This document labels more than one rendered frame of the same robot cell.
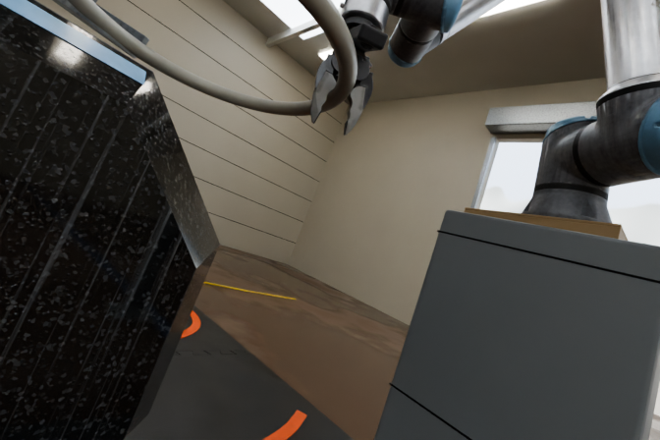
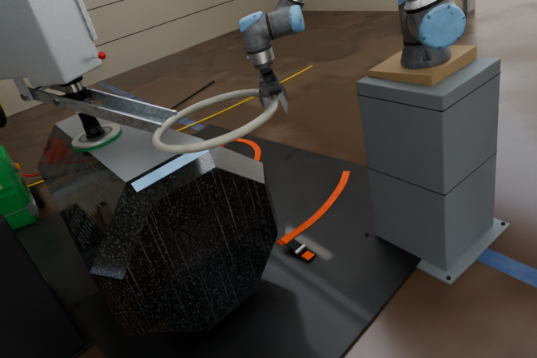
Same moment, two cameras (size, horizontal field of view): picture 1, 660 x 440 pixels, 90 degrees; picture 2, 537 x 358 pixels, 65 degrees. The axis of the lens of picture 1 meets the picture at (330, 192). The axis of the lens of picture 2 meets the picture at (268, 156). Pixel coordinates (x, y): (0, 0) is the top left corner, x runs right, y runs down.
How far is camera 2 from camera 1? 1.24 m
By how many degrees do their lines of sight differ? 38
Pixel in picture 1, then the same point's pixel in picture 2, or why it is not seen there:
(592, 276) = (419, 111)
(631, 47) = not seen: outside the picture
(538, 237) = (397, 94)
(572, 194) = (417, 49)
